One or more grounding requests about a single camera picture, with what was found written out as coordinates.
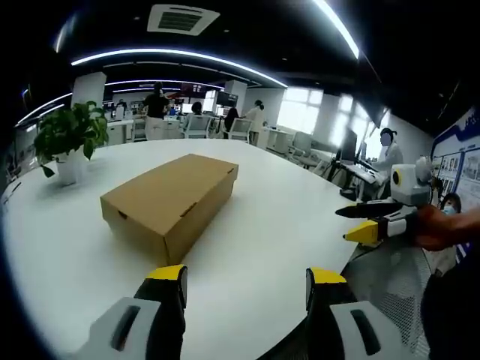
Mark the person's right hand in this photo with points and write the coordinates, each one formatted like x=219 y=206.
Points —
x=442 y=228

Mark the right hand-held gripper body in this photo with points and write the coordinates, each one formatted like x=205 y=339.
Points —
x=409 y=183

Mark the wall poster board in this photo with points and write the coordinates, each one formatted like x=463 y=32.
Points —
x=459 y=161

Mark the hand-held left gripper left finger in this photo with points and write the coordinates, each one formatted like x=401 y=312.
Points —
x=150 y=318

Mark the ceiling air vent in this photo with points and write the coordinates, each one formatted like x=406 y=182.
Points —
x=182 y=18

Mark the green potted plant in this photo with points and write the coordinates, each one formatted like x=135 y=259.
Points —
x=71 y=135

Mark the white office chair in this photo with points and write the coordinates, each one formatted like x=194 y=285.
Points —
x=197 y=126
x=240 y=131

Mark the brown cardboard shoe box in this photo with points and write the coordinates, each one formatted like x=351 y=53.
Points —
x=168 y=204

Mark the grey mesh office chair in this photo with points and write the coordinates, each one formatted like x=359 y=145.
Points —
x=390 y=281

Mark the black computer monitor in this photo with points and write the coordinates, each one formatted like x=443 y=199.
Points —
x=348 y=146

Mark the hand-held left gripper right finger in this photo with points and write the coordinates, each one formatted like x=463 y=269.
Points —
x=337 y=318

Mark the person's dark clothing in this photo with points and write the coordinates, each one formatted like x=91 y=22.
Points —
x=452 y=315

